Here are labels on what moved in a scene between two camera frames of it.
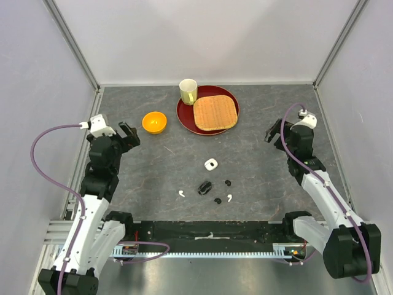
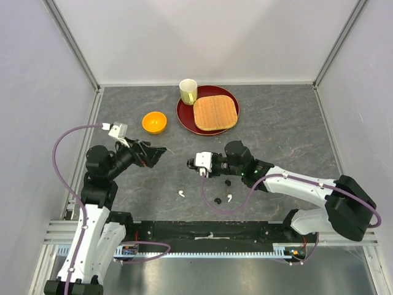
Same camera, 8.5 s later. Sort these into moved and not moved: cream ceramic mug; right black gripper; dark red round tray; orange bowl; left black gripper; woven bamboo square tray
Moved: left black gripper; right black gripper
Not moved: cream ceramic mug; woven bamboo square tray; orange bowl; dark red round tray
